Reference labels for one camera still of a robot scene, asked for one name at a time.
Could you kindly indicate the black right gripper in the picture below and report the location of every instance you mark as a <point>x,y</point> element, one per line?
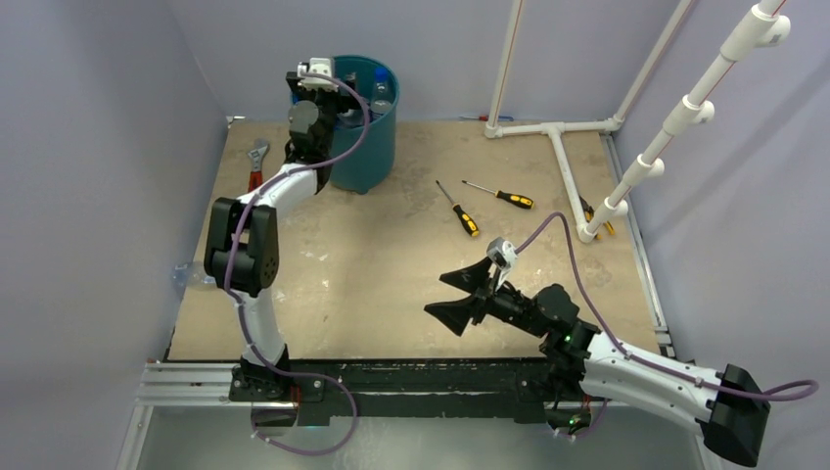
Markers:
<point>456,314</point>

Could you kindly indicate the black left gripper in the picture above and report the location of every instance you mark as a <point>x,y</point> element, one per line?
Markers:
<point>345,103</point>

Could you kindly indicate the Pepsi bottle blue cap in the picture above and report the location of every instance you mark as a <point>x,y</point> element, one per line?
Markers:
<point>382,96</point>

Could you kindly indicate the clear bottle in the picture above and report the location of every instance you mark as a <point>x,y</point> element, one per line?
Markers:
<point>192,276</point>

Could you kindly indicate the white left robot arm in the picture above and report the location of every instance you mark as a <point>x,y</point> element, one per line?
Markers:
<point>242,251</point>

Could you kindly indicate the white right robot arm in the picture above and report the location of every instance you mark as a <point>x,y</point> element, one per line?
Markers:
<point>720,406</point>

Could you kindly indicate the teal plastic bin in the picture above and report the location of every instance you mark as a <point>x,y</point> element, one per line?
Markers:
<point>370,143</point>

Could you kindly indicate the short yellow black screwdriver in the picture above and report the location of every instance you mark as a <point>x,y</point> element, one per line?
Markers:
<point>466,221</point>

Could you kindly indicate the long yellow black screwdriver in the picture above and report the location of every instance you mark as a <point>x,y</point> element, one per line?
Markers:
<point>516,200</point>

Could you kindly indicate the red blue pen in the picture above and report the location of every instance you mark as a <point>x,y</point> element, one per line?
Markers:
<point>505,118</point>

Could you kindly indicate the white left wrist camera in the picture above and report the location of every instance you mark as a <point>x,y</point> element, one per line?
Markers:
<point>318,70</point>

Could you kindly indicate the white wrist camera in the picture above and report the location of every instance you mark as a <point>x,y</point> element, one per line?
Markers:
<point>502,254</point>
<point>318,70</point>

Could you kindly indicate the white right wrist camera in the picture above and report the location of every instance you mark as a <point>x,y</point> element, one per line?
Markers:
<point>502,254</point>

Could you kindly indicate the red handled adjustable wrench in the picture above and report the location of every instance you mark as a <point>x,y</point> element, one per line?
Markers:
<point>257,155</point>

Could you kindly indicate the black metal base frame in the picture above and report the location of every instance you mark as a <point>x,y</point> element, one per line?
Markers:
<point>407,388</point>

